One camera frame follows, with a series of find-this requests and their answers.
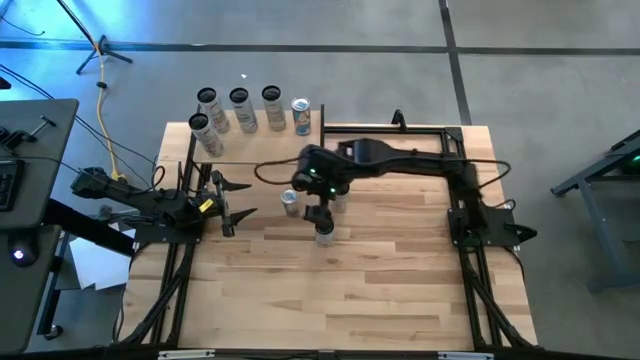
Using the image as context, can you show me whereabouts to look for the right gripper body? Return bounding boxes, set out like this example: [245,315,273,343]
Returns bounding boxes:
[313,180,339,208]

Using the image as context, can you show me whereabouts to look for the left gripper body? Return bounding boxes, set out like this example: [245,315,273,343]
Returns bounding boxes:
[189,170,235,238]

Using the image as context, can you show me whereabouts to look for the blue beverage can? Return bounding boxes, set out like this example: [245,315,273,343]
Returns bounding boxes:
[290,96,313,137]
[279,188,301,219]

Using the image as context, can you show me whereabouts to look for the white can red stripe label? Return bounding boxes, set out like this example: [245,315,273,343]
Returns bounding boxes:
[228,86,260,135]

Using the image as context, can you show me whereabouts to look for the white Tropical Vibe Celsius can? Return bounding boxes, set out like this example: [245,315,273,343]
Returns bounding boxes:
[195,86,232,135]

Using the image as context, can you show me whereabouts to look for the white Arctic Vibe Celsius can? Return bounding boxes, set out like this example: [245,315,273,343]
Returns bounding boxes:
[260,84,288,133]

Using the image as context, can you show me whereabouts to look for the black shelf support bar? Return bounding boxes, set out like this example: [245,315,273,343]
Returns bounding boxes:
[319,103,327,185]
[179,103,214,201]

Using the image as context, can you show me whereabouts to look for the white paper sheets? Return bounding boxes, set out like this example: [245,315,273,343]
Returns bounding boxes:
[68,234,135,292]

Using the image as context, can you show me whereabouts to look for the black diagonal desk beam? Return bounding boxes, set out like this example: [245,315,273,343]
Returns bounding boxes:
[43,198,137,257]

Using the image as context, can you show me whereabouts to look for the grey desk top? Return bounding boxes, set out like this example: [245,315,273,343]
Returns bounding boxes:
[0,98,80,231]
[0,224,62,356]

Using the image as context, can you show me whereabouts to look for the black tripod stand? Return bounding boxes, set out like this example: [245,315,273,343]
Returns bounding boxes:
[54,0,135,76]

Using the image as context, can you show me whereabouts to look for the black computer mouse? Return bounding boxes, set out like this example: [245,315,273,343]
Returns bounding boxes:
[7,234,39,269]

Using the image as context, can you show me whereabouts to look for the black desk leg with caster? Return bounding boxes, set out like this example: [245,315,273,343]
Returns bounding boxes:
[35,234,66,342]

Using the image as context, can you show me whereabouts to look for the black keyboard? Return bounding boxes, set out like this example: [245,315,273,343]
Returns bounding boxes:
[0,158,25,212]

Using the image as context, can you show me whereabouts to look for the black desk clamp tool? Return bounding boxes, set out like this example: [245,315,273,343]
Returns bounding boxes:
[0,114,58,150]

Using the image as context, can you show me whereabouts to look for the grey metal cart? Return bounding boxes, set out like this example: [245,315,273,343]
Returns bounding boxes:
[549,128,640,294]

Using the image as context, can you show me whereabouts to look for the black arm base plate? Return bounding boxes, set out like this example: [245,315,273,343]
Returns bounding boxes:
[133,222,204,245]
[447,207,521,249]

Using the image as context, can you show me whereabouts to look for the black aluminium rig frame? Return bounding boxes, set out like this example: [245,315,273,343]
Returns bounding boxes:
[112,124,541,360]

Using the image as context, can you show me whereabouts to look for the silver metal bracket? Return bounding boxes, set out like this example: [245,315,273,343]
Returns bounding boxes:
[157,349,217,360]
[437,351,495,360]

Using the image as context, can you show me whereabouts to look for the yellow floor cable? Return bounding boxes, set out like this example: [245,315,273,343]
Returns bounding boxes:
[94,44,124,182]

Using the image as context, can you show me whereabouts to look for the black floor cable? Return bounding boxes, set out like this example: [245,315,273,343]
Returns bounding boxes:
[0,63,157,169]

